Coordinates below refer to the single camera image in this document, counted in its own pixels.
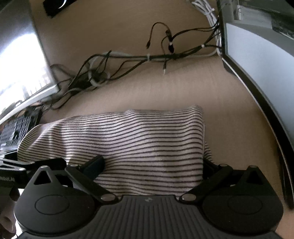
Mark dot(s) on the black white striped shirt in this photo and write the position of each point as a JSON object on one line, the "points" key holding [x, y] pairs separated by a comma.
{"points": [[142, 147]]}

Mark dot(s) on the grey right monitor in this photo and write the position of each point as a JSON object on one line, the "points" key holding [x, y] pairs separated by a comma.
{"points": [[257, 57]]}

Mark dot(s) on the black soundbar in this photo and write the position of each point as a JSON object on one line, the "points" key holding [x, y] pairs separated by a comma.
{"points": [[55, 7]]}

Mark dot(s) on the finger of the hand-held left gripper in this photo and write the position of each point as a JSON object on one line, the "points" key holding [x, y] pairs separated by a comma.
{"points": [[27, 166]]}

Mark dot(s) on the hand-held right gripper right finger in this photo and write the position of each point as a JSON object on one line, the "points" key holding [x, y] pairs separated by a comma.
{"points": [[210, 171]]}

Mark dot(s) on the black keyboard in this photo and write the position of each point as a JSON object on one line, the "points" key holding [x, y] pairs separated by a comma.
{"points": [[13, 131]]}

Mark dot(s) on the person's left hand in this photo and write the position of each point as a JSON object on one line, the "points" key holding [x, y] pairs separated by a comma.
{"points": [[5, 218]]}

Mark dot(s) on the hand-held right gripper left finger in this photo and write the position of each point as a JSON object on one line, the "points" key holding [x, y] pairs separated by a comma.
{"points": [[94, 165]]}

